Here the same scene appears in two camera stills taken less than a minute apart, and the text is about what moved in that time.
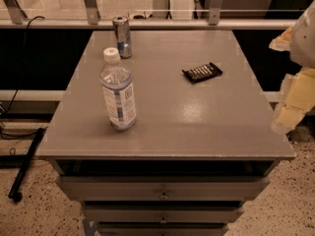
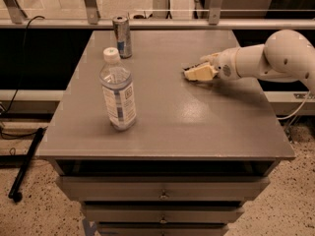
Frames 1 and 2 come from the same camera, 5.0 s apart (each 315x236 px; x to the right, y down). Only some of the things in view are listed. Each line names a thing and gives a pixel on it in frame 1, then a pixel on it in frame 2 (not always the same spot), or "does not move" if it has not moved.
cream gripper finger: (283, 42) → (224, 62)
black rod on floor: (14, 192) does not move
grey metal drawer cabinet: (205, 142) does not move
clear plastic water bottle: (118, 90) does not move
